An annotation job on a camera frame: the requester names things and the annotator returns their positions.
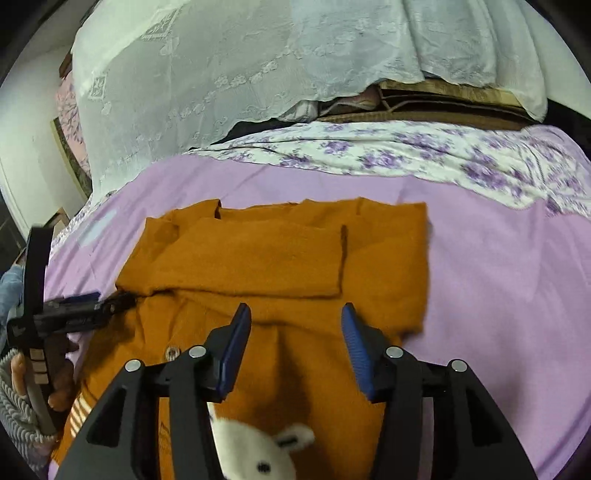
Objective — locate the orange knit cardigan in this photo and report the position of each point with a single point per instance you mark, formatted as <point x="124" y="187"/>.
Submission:
<point x="296" y="266"/>

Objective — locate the purple bed sheet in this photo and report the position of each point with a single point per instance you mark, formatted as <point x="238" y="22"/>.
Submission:
<point x="510" y="289"/>

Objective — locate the green patterned picture panel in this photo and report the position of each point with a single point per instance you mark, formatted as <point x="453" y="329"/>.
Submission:
<point x="80" y="177"/>

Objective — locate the pink floral hanging cloth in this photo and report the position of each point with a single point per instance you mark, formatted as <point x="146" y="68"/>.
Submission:
<point x="70" y="123"/>

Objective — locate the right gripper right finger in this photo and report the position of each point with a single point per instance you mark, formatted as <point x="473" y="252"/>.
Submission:
<point x="440" y="422"/>

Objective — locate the white lace mosquito net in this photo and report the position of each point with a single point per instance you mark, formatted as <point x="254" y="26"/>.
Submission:
<point x="157" y="78"/>

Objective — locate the brown striped folded blanket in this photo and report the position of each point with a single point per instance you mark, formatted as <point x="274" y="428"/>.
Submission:
<point x="432" y="100"/>

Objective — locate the folded light blue towel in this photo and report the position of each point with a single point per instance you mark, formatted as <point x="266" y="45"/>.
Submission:
<point x="11" y="288"/>

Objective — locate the person's left hand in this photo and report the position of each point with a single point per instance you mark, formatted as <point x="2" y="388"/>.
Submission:
<point x="62" y="379"/>

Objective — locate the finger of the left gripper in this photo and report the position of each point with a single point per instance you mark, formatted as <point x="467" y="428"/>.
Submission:
<point x="75" y="299"/>
<point x="116" y="303"/>

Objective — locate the purple floral white quilt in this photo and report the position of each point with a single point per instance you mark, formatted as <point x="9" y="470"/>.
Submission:
<point x="513" y="168"/>

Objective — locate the striped knit sleeve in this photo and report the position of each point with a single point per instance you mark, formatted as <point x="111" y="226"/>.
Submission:
<point x="22" y="424"/>

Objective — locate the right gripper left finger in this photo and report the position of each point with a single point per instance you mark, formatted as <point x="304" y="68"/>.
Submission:
<point x="119" y="439"/>

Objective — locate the framed picture leaning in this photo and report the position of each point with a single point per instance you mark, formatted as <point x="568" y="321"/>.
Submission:
<point x="58" y="222"/>

